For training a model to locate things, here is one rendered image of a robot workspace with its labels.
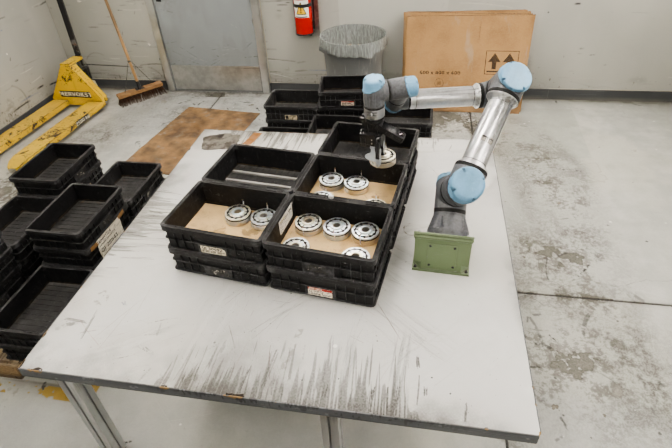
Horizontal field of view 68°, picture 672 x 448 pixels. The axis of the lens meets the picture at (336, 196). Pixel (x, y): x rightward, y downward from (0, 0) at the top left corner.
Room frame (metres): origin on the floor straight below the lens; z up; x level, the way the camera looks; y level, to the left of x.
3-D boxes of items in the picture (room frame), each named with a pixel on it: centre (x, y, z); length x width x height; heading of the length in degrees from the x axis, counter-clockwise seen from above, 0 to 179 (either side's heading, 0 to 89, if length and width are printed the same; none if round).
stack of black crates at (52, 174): (2.49, 1.62, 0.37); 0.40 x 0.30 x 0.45; 169
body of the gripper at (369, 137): (1.62, -0.15, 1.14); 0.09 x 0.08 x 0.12; 69
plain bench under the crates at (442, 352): (1.62, 0.11, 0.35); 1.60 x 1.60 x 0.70; 78
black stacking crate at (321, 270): (1.34, 0.03, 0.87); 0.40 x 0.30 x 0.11; 71
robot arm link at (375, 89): (1.61, -0.16, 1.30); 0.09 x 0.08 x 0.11; 98
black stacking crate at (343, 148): (1.91, -0.16, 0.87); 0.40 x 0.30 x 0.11; 71
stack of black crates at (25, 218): (2.09, 1.70, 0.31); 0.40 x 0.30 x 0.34; 168
